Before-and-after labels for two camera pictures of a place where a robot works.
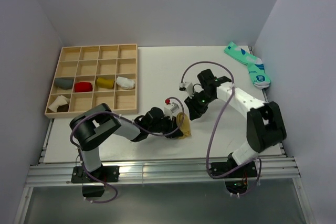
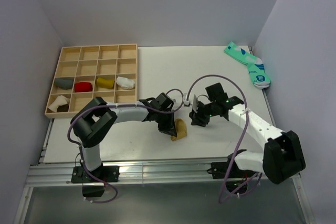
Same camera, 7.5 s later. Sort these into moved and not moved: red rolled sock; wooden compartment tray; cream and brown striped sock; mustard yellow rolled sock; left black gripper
Moved: left black gripper
Not moved: cream and brown striped sock; red rolled sock; mustard yellow rolled sock; wooden compartment tray
